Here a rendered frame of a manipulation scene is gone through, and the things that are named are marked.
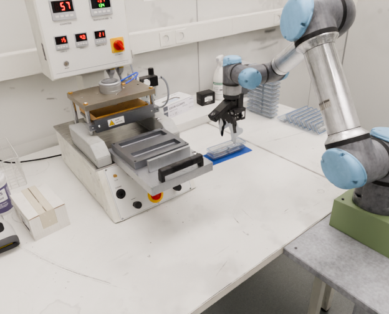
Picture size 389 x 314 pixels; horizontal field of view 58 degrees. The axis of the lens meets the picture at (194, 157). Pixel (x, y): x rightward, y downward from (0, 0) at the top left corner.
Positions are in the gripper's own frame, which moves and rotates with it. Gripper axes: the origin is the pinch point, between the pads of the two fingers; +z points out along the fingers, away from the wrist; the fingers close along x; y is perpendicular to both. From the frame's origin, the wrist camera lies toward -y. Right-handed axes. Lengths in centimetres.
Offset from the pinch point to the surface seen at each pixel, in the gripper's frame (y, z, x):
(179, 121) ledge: -3.8, 3.0, 34.5
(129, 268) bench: -64, 8, -38
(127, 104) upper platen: -41.1, -23.1, 6.9
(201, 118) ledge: 8.2, 3.4, 32.8
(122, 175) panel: -53, -6, -11
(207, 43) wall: 37, -25, 68
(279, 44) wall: 104, -15, 74
